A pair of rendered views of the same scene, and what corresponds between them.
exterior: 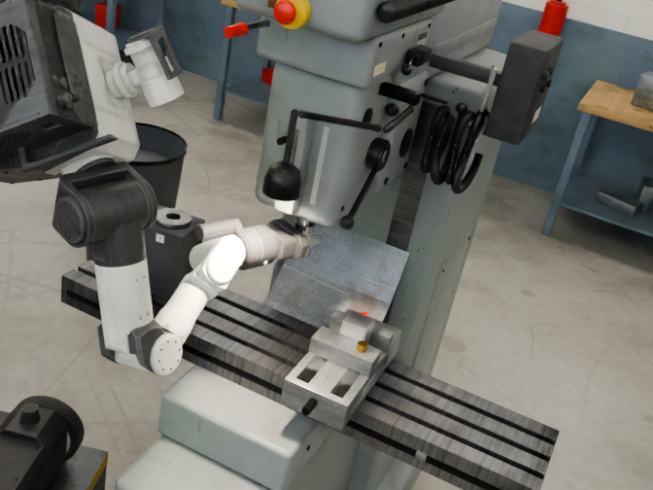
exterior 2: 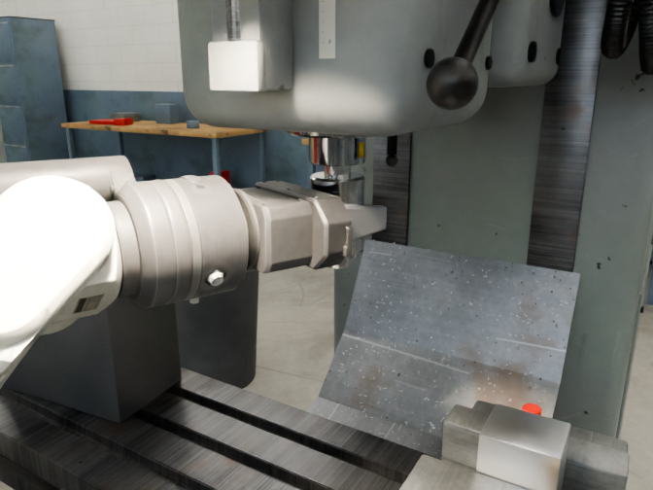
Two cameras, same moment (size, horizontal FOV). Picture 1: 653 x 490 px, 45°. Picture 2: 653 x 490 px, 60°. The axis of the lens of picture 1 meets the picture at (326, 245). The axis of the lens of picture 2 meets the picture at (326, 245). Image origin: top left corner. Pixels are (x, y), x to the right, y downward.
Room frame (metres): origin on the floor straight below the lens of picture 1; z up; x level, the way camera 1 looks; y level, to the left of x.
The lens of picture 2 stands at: (1.11, -0.03, 1.35)
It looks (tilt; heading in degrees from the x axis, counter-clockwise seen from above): 16 degrees down; 11
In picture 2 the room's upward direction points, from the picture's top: straight up
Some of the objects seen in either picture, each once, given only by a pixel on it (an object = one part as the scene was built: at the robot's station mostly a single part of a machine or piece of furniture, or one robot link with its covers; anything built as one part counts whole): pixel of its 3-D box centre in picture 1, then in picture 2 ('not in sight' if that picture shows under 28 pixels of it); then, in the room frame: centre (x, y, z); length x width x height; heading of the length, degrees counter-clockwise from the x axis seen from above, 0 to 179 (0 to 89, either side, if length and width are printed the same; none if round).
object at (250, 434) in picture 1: (273, 387); not in sight; (1.58, 0.06, 0.80); 0.50 x 0.35 x 0.12; 160
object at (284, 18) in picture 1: (286, 12); not in sight; (1.34, 0.14, 1.76); 0.04 x 0.03 x 0.04; 70
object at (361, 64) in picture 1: (349, 35); not in sight; (1.62, 0.04, 1.68); 0.34 x 0.24 x 0.10; 160
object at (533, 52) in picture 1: (527, 87); not in sight; (1.75, -0.36, 1.62); 0.20 x 0.09 x 0.21; 160
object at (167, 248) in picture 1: (152, 245); (82, 317); (1.74, 0.43, 1.04); 0.22 x 0.12 x 0.20; 77
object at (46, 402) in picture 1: (45, 430); not in sight; (1.59, 0.64, 0.50); 0.20 x 0.05 x 0.20; 88
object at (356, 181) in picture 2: (304, 223); (337, 180); (1.58, 0.06, 1.26); 0.05 x 0.05 x 0.01
